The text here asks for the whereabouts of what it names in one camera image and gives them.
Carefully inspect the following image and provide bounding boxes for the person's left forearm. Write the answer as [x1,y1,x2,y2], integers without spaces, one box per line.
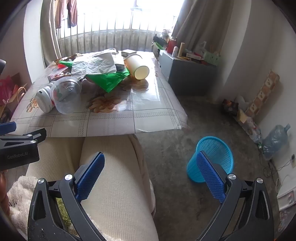
[0,172,11,216]

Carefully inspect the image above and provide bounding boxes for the grey-brown curtain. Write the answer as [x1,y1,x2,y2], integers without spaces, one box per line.
[171,0,236,58]

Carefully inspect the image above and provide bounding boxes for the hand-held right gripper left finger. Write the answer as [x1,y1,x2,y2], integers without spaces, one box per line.
[28,152,109,241]

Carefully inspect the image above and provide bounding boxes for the pile of bags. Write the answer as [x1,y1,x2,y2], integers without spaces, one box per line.
[222,95,263,144]

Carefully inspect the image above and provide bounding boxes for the white plastic bag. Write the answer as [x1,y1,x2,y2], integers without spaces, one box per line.
[196,41,207,55]

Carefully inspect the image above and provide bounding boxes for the stack of magazines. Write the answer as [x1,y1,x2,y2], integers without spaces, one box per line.
[276,188,296,212]

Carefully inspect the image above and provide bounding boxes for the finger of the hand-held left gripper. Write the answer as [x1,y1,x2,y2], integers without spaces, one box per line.
[0,122,17,135]
[0,128,47,149]

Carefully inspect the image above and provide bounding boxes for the white fluffy blanket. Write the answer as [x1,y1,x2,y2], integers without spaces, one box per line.
[7,176,58,241]

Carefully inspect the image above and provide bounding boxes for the floral tablecloth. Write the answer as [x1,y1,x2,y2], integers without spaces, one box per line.
[10,51,189,138]

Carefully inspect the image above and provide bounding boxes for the hanging clothes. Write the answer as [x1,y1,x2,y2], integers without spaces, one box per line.
[54,0,79,29]

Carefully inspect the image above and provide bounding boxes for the black cable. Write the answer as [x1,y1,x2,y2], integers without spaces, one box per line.
[264,154,296,180]

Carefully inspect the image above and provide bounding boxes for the beige curtain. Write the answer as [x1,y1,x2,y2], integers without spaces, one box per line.
[40,0,62,67]

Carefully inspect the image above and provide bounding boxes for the black object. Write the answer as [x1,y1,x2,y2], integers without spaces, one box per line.
[153,35,167,50]

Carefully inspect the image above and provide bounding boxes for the cream paper cup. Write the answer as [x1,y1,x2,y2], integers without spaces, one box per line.
[124,54,150,81]

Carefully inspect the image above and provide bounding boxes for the red bag with tan handles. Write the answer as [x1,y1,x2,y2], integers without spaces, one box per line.
[0,75,28,122]

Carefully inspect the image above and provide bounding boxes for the grey cabinet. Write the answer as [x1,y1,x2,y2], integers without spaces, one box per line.
[159,50,218,95]

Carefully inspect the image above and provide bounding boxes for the crumpled white paper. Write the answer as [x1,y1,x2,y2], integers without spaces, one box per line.
[71,51,117,81]

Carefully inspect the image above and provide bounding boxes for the green plastic basket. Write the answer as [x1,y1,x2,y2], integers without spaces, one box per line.
[202,51,221,66]

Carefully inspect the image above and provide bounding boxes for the blue water jug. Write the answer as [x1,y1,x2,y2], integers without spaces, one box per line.
[262,123,291,160]

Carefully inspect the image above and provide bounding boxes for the metal window railing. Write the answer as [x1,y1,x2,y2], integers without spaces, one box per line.
[57,11,176,57]

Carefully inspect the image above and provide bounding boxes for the red thermos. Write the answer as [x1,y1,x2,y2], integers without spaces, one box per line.
[166,37,177,54]

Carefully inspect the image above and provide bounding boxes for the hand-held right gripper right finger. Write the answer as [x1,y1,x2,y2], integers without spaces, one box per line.
[196,151,274,241]

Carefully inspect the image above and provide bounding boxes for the patterned wooden panel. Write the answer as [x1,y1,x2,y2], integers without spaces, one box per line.
[245,71,280,118]

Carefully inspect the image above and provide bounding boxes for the blue mesh waste basket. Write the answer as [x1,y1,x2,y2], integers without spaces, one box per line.
[187,136,234,183]

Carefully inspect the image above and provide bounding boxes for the green chip bag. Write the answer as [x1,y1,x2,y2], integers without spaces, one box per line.
[59,60,131,93]

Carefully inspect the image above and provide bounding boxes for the clear plastic cup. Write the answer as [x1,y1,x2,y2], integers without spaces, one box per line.
[50,77,82,114]

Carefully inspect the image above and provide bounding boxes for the white strawberry drink bottle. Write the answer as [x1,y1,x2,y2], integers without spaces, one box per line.
[35,83,56,113]

